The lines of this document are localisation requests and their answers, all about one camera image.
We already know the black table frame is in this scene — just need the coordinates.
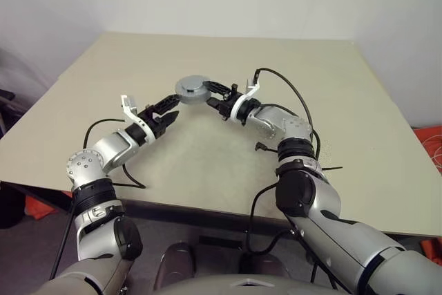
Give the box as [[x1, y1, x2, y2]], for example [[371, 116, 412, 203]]
[[113, 200, 315, 265]]

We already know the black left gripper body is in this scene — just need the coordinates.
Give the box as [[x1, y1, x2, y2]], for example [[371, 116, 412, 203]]
[[137, 103, 167, 140]]

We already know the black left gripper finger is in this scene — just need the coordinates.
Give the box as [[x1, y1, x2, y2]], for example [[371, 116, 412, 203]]
[[153, 93, 183, 114], [160, 110, 180, 131]]

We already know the silver motor lid circuit board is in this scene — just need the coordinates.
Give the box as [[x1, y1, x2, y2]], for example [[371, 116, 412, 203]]
[[175, 74, 209, 95]]

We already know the white coiled cable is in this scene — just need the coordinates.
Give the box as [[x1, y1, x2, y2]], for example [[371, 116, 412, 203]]
[[419, 132, 442, 171]]

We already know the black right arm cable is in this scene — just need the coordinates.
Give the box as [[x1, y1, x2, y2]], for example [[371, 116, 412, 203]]
[[245, 68, 345, 291]]

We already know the orange bag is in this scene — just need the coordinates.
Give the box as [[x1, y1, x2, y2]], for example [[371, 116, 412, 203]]
[[23, 193, 70, 220]]

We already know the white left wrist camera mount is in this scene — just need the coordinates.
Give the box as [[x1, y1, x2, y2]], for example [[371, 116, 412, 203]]
[[119, 93, 156, 144]]

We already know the dark maroon rounded shape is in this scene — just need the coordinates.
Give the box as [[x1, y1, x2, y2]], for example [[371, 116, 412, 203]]
[[154, 243, 196, 291], [240, 253, 291, 277]]

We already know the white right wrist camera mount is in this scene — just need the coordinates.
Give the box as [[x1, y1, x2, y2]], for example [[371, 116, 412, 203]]
[[229, 78, 262, 125]]

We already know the black flat bar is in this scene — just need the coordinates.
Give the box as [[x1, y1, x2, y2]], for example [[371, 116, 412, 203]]
[[198, 236, 242, 249]]

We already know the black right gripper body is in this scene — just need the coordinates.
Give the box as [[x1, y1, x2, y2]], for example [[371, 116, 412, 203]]
[[217, 83, 239, 122]]

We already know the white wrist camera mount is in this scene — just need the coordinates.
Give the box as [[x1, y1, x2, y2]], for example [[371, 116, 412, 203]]
[[119, 93, 156, 144], [229, 78, 262, 125]]

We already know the grey robot torso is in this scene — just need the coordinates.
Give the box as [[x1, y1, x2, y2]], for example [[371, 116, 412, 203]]
[[151, 273, 332, 295]]

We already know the black bin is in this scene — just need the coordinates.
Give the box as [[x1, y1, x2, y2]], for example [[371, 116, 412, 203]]
[[0, 184, 27, 230]]

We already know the orange fabric item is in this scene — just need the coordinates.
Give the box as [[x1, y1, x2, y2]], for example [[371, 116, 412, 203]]
[[419, 238, 442, 268]]

